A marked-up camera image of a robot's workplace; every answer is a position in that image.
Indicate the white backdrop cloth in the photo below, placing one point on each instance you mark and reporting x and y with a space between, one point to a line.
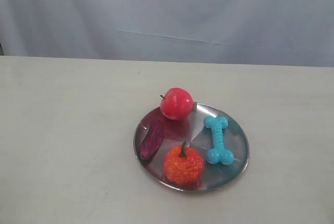
273 32

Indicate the red toy apple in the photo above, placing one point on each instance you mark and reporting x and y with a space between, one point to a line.
176 104

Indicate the orange toy pumpkin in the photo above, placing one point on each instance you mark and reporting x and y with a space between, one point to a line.
183 165

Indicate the purple toy sweet potato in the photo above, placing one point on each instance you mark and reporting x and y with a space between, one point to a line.
152 140

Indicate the turquoise toy bone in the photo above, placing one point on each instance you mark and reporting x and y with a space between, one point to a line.
218 153

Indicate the round stainless steel plate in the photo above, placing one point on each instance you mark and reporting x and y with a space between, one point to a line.
192 131

